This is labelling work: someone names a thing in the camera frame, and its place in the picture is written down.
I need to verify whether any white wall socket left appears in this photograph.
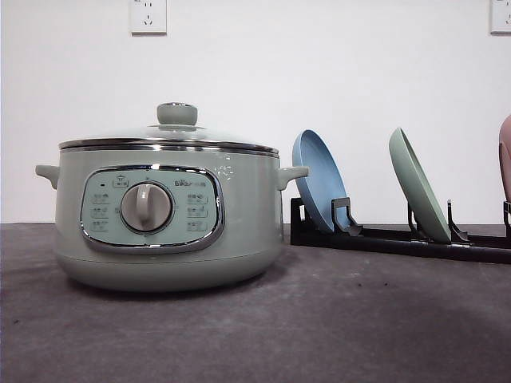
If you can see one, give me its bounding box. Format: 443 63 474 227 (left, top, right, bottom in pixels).
128 0 167 38

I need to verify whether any white wall socket right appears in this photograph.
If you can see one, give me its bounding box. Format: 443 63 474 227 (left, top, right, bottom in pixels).
485 0 511 38

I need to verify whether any green plate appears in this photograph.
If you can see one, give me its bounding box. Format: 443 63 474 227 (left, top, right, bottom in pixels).
389 128 451 244

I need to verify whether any blue plate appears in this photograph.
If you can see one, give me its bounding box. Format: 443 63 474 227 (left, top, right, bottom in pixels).
292 128 351 231

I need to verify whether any black plate rack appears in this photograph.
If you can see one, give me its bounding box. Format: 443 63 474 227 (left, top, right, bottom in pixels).
291 197 511 265

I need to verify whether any white wall socket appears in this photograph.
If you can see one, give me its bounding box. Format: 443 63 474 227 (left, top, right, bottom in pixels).
128 0 167 38
485 0 511 38

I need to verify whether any green electric steamer pot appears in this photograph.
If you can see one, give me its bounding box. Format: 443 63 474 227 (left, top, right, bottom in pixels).
35 146 309 293

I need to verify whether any pink plate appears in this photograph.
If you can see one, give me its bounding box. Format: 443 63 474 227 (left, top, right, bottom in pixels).
499 114 511 202

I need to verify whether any glass lid with green knob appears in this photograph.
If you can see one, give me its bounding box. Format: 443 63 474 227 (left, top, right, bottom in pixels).
58 102 279 157

